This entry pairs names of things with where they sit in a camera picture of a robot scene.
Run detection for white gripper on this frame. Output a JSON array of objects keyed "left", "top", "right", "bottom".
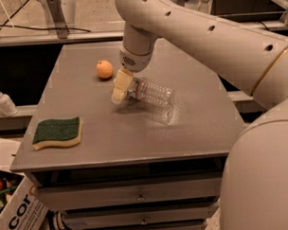
[{"left": 111, "top": 46, "right": 153, "bottom": 105}]

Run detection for clear plastic water bottle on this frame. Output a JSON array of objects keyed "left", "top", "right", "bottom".
[{"left": 127, "top": 78, "right": 173, "bottom": 108}]

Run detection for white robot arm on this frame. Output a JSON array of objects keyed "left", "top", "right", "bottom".
[{"left": 116, "top": 0, "right": 288, "bottom": 230}]

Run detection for white pump dispenser bottle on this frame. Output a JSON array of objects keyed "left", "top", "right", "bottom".
[{"left": 0, "top": 91, "right": 18, "bottom": 117}]

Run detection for orange fruit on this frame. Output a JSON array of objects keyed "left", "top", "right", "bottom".
[{"left": 96, "top": 61, "right": 114, "bottom": 80}]

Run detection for green and yellow sponge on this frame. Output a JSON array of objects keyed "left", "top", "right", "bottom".
[{"left": 32, "top": 117, "right": 82, "bottom": 150}]

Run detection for grey drawer cabinet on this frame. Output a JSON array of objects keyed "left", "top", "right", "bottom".
[{"left": 11, "top": 41, "right": 243, "bottom": 230}]

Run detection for white cardboard box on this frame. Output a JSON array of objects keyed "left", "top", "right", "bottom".
[{"left": 0, "top": 171, "right": 48, "bottom": 230}]

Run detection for black cable on ledge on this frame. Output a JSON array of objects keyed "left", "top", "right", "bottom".
[{"left": 0, "top": 21, "right": 92, "bottom": 37}]

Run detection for black cables under cabinet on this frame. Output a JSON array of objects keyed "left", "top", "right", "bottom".
[{"left": 46, "top": 209, "right": 81, "bottom": 230}]

